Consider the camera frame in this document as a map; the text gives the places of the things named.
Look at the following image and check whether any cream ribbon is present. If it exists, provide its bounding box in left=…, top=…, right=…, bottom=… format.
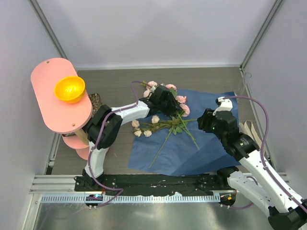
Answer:
left=239, top=120, right=262, bottom=147

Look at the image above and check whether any cream rose bunch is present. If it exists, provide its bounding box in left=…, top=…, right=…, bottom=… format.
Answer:
left=131, top=115, right=196, bottom=137

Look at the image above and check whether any blue wrapping paper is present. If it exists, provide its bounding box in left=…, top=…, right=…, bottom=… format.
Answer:
left=128, top=89, right=239, bottom=176

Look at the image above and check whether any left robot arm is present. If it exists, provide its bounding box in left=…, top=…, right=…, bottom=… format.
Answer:
left=83, top=85, right=183, bottom=191

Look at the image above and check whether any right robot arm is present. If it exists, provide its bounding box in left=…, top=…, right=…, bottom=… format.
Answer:
left=197, top=109, right=307, bottom=230

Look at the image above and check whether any clear glass vase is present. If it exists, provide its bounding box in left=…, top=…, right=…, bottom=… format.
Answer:
left=236, top=72, right=252, bottom=96

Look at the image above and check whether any yellow plastic bowl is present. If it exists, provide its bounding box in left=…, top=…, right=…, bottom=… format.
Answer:
left=54, top=76, right=86, bottom=104

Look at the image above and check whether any pink two-tier stand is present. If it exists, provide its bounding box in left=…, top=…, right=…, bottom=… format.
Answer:
left=31, top=57, right=93, bottom=160

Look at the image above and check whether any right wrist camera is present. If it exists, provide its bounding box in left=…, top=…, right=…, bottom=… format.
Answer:
left=213, top=97, right=233, bottom=116

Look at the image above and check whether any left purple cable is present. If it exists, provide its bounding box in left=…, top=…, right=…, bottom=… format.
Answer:
left=87, top=80, right=154, bottom=207

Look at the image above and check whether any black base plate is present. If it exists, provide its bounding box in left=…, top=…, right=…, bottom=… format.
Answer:
left=74, top=172, right=226, bottom=196

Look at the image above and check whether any white slotted cable duct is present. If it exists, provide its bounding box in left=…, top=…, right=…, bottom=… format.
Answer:
left=41, top=193, right=220, bottom=204

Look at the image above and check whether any aluminium frame rail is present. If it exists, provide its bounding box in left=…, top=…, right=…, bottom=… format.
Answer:
left=30, top=174, right=83, bottom=195

